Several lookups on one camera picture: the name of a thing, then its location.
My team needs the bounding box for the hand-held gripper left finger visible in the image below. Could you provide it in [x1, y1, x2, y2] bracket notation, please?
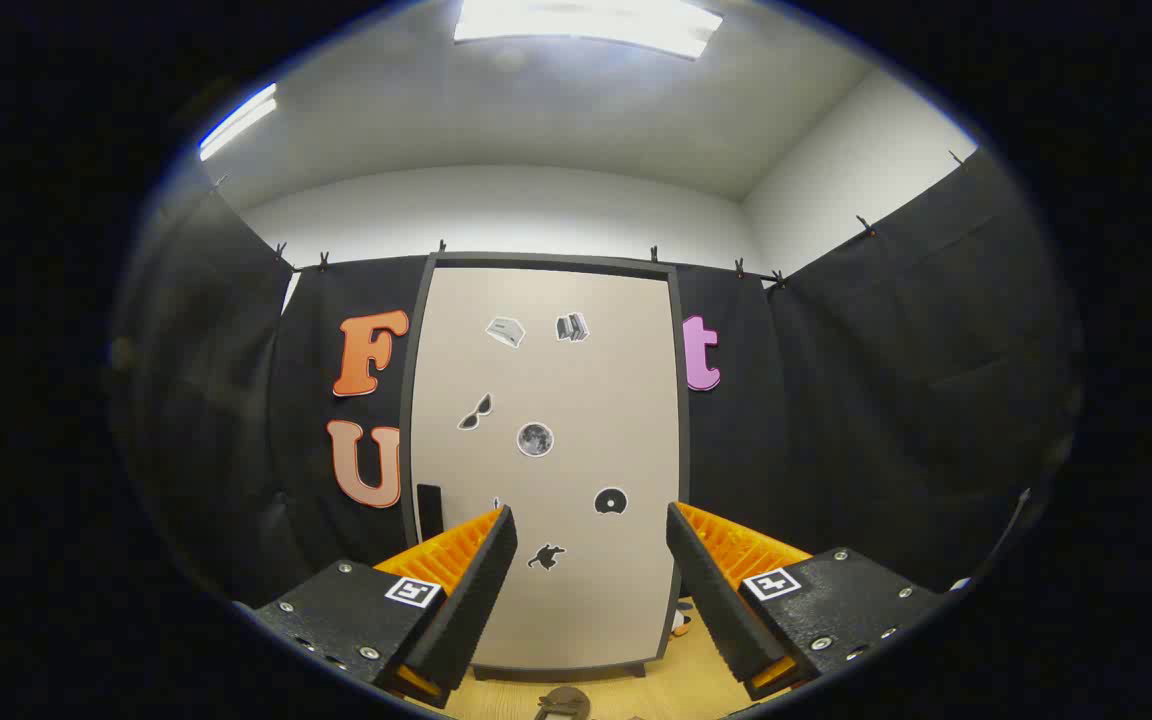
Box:
[236, 505, 519, 711]

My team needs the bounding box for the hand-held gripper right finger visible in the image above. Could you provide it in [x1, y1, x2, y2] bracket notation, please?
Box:
[666, 500, 947, 703]

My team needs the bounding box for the beige shoe cabinet door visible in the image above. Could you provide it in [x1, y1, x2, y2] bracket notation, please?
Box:
[411, 267, 682, 669]

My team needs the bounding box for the dark grey shoe cabinet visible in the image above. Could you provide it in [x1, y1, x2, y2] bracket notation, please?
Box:
[399, 252, 690, 683]

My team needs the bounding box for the black backdrop cloth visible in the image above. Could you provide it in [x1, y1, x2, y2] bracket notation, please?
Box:
[111, 150, 1082, 611]

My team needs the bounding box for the long ceiling strip light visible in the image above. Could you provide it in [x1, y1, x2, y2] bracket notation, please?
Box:
[198, 83, 278, 161]

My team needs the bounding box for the rectangular ceiling light panel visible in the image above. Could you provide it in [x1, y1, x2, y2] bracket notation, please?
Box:
[453, 0, 724, 59]

